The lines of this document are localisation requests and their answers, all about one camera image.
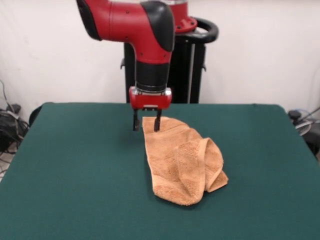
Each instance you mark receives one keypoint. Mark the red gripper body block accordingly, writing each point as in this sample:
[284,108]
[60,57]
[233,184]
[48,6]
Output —
[150,101]

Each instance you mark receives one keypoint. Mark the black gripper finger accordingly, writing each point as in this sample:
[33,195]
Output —
[135,123]
[157,125]

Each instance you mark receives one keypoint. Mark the tan terry towel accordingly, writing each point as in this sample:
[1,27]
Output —
[170,155]

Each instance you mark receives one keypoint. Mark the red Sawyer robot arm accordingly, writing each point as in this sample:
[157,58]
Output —
[125,20]

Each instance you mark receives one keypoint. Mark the dark green table cloth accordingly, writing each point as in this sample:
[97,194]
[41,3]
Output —
[75,175]

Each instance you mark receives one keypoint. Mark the black power adapter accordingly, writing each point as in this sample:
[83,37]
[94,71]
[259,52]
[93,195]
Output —
[14,108]

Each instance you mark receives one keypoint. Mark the black power plug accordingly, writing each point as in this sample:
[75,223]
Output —
[294,114]

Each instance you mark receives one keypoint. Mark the grey round device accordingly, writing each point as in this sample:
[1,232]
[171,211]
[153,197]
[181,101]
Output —
[303,127]

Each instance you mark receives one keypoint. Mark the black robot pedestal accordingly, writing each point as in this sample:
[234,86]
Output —
[182,75]

